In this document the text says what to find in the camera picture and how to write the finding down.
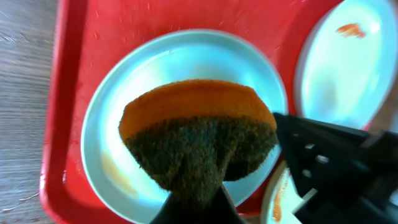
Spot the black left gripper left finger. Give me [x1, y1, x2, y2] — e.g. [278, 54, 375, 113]
[150, 193, 198, 224]

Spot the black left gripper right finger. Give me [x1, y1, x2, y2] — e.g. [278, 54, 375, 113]
[199, 185, 245, 224]

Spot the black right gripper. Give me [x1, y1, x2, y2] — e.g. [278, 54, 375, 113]
[274, 113, 397, 224]

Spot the orange green scrub sponge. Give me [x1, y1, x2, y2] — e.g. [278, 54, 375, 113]
[119, 79, 277, 210]

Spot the red plastic serving tray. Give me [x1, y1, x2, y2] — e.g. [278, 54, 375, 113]
[40, 0, 342, 223]

